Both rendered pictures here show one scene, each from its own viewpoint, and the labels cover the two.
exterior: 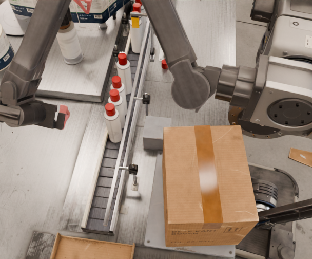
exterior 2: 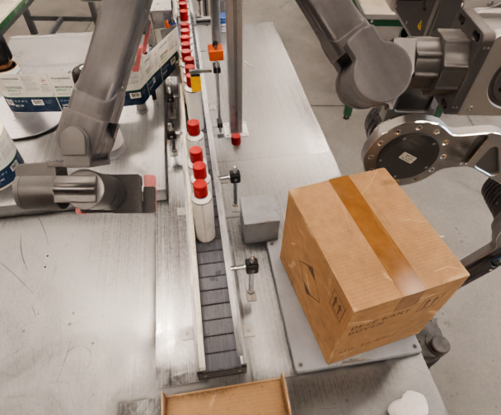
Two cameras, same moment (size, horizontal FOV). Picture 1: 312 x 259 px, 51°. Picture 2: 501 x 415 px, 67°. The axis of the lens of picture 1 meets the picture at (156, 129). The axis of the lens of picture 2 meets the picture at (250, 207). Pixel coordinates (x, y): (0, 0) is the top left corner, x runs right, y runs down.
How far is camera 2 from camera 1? 0.34 m
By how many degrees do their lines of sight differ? 14
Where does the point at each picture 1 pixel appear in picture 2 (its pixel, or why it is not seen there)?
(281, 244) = (428, 335)
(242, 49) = not seen: hidden behind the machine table
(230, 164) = (396, 214)
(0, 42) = (3, 142)
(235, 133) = (383, 177)
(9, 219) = (72, 396)
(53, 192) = (134, 336)
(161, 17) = not seen: outside the picture
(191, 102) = (387, 89)
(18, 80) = (90, 123)
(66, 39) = not seen: hidden behind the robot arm
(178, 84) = (363, 64)
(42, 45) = (124, 57)
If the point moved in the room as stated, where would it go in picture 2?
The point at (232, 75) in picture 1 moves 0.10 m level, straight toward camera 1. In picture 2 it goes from (433, 42) to (456, 83)
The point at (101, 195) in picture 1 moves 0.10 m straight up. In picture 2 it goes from (212, 317) to (208, 297)
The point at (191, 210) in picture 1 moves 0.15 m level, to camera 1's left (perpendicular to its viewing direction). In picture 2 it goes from (377, 285) to (299, 306)
